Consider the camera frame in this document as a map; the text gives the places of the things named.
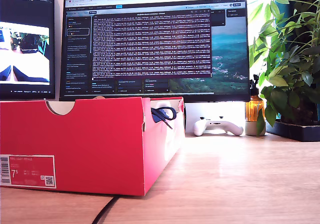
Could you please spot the amber glass pump bottle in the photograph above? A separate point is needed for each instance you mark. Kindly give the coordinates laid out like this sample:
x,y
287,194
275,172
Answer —
x,y
253,107

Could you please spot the green leafy houseplant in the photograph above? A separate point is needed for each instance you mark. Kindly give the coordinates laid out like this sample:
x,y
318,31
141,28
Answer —
x,y
287,66

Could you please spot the narrow black computer monitor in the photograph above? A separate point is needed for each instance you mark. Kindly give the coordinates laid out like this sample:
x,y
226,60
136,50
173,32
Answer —
x,y
25,59

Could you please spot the white game controller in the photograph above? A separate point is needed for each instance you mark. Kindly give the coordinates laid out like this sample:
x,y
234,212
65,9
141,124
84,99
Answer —
x,y
215,126

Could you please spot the red cardboard shoebox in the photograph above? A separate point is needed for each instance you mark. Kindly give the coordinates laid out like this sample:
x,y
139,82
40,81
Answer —
x,y
75,134

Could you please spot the black planter tray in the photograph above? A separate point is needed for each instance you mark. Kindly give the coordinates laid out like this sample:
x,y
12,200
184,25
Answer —
x,y
292,132

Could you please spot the small cream ceramic pot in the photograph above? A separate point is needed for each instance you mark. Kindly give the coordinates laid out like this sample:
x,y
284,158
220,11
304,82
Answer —
x,y
251,129

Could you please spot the wide black computer monitor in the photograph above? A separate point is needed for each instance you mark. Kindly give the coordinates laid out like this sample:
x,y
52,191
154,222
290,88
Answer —
x,y
150,46

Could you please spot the blue suede sneaker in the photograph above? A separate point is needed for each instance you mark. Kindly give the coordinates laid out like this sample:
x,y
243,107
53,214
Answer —
x,y
158,114

